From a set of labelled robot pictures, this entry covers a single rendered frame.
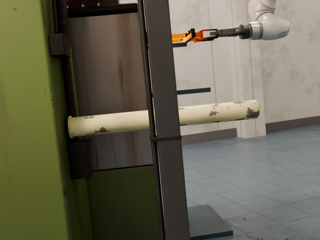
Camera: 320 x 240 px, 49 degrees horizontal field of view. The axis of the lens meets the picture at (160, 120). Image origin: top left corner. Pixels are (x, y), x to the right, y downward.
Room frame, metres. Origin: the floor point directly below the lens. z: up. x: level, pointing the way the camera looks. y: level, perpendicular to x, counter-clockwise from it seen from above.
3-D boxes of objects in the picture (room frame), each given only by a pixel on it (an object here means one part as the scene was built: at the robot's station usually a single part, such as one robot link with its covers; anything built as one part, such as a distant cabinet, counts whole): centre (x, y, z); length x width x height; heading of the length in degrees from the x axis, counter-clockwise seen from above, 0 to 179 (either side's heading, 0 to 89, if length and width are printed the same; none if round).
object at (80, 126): (0.82, -0.01, 0.62); 0.44 x 0.05 x 0.05; 93
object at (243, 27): (1.78, -0.44, 0.94); 0.09 x 0.08 x 0.07; 97
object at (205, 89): (1.73, -0.06, 0.67); 0.40 x 0.30 x 0.02; 8
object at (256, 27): (1.79, -0.51, 0.94); 0.09 x 0.06 x 0.09; 7
